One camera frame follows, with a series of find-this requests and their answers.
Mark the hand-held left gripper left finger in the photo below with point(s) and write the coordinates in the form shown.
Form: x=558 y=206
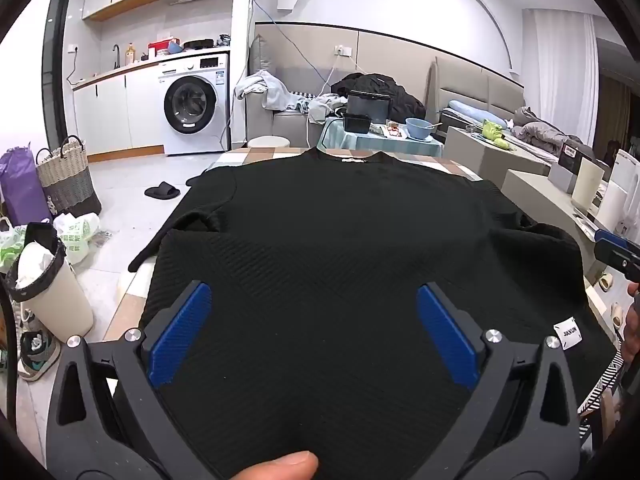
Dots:
x=180 y=335

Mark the large black box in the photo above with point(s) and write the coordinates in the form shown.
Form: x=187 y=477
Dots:
x=367 y=107

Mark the food tray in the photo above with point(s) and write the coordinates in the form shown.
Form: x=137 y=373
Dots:
x=394 y=131

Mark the grey sneaker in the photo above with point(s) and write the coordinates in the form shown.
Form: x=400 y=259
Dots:
x=37 y=357

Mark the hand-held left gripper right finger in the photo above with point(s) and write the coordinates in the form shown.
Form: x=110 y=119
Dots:
x=447 y=335

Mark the red box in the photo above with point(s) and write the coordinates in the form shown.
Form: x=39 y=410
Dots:
x=160 y=46

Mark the black knit sweater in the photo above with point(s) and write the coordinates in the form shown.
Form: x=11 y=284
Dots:
x=320 y=240

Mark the person's right hand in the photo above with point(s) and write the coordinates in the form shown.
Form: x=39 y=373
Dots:
x=634 y=320

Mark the grey cardboard box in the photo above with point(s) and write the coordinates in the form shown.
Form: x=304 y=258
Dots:
x=562 y=172

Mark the green printed plastic bag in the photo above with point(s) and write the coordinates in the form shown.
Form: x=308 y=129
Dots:
x=10 y=247

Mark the white curtain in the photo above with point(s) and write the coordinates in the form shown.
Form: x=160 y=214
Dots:
x=560 y=60

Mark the white trash bin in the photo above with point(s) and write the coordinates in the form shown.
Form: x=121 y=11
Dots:
x=55 y=305

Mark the small black container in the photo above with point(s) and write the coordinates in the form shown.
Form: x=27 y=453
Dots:
x=357 y=124

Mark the black faucet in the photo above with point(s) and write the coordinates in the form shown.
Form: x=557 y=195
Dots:
x=118 y=57

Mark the white washing machine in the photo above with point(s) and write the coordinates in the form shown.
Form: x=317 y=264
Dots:
x=210 y=67

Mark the white appliance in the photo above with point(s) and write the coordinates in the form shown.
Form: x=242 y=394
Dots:
x=620 y=195

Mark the blue bowl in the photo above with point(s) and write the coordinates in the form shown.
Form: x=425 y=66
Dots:
x=419 y=129

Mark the green plush toy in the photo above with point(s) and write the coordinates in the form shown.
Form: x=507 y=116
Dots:
x=490 y=131

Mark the yellow bottle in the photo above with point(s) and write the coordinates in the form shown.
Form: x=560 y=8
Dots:
x=130 y=55

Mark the wicker basket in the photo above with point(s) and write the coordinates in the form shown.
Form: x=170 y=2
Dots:
x=65 y=180

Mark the beige padded headboard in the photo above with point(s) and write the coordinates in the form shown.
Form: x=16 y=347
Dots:
x=475 y=85

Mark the large grey cabinet block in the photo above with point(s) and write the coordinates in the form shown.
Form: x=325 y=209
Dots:
x=530 y=195

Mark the person's left hand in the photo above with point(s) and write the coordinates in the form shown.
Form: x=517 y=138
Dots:
x=280 y=467

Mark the cream canister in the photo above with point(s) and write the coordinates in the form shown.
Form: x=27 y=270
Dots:
x=589 y=182

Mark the white wall socket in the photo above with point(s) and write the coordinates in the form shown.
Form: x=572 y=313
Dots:
x=342 y=50

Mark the black jacket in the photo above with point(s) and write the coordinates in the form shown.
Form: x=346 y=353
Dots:
x=400 y=95

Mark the round white stool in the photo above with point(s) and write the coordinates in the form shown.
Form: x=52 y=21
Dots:
x=270 y=141

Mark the low grey cabinet block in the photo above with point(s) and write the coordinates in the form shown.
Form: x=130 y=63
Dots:
x=475 y=155

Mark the light grey clothes pile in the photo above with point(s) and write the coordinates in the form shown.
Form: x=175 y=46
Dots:
x=272 y=92

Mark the black slipper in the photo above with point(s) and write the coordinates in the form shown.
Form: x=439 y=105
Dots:
x=162 y=191

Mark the grey sofa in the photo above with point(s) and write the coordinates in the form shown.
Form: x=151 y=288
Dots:
x=260 y=125

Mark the black white striped cloth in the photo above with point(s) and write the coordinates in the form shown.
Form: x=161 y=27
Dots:
x=600 y=385

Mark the small table with teal cloth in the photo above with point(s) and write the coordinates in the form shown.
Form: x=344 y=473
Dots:
x=380 y=142

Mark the blue pillow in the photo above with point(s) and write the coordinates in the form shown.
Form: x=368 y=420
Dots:
x=465 y=109

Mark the purple bag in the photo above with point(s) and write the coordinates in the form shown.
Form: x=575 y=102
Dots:
x=20 y=185

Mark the white plastic bag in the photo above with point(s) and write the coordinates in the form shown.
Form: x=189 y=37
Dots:
x=75 y=240

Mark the grey bed blanket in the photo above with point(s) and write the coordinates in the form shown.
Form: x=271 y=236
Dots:
x=545 y=132

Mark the white lower cabinets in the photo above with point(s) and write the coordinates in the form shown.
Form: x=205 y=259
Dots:
x=120 y=110

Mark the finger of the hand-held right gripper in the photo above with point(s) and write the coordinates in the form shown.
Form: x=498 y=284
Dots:
x=612 y=249

